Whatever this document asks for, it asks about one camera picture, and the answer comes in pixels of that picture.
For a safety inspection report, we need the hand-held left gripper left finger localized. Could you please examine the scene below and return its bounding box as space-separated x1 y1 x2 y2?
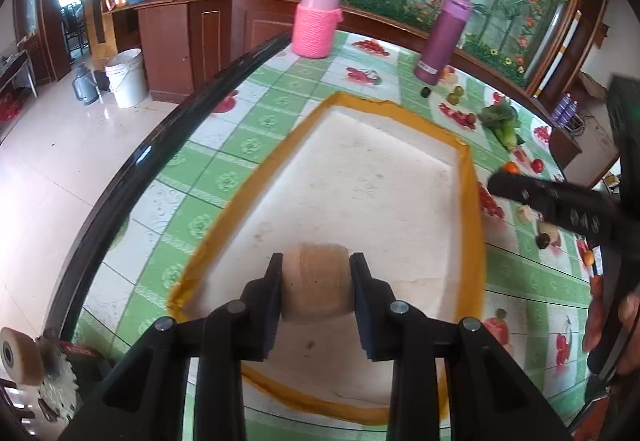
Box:
60 253 286 441

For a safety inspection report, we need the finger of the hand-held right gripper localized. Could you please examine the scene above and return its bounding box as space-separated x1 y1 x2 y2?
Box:
487 171 640 249

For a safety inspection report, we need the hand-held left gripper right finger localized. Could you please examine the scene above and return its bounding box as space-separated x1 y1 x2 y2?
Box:
349 252 576 441

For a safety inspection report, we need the tan cylindrical fruit model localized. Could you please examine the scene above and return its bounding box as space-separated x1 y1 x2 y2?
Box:
280 243 357 324

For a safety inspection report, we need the person's right hand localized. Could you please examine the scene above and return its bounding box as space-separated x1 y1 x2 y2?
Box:
584 273 640 376

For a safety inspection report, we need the light green leafy vegetable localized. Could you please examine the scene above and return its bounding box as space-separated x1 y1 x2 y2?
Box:
492 121 526 152

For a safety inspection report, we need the green broccoli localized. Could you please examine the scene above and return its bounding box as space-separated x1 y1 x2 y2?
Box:
479 102 521 129

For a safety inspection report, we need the white rolled tube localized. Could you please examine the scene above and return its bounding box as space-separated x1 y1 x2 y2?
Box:
534 11 583 98

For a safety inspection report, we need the white mat with orange border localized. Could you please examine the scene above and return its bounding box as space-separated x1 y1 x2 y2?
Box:
167 92 486 427

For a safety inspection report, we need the purple thermos bottle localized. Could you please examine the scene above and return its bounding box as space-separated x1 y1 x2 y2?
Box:
414 0 475 84

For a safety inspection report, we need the red and black tool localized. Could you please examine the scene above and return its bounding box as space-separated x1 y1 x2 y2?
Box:
60 341 113 364

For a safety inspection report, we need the green checkered fruit-print tablecloth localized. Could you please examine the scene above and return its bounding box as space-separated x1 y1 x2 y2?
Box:
75 28 608 441

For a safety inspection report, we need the toothed metal disc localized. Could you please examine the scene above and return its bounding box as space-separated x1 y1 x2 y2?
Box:
37 336 83 422

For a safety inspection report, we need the tan buffing wheel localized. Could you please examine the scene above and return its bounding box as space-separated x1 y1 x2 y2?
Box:
0 327 46 389

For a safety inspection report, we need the white plastic bucket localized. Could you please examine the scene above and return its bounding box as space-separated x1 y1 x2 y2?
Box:
104 48 148 109

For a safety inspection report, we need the glass jar with pink sleeve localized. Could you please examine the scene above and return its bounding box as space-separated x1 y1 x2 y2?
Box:
291 0 346 59

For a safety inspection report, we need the brown wooden cabinet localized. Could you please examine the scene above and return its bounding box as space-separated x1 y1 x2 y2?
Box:
135 0 301 104

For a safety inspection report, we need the grey metal kettle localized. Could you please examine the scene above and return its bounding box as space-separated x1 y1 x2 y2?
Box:
71 63 101 106

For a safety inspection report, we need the red bag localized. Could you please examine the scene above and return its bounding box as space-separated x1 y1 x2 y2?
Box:
0 93 23 122

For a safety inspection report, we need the dark wooden chair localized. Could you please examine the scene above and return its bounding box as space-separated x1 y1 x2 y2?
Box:
61 1 89 58

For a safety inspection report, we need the table with grey cloth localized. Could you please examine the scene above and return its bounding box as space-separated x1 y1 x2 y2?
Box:
0 50 39 142

